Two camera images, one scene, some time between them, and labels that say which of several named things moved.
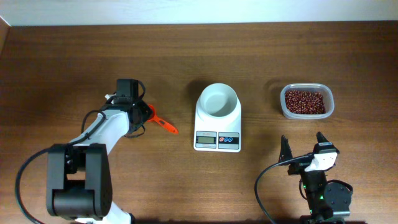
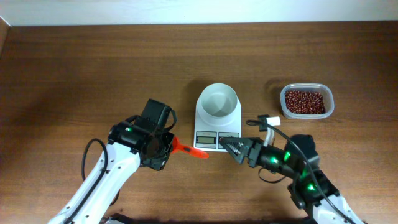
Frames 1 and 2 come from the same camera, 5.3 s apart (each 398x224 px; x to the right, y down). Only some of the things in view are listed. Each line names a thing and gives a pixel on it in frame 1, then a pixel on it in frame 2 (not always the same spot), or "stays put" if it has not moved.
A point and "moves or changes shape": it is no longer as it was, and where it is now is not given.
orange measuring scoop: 165,125 moves or changes shape
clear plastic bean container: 306,101 stays put
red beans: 305,102 stays put
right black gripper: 299,167 → 251,151
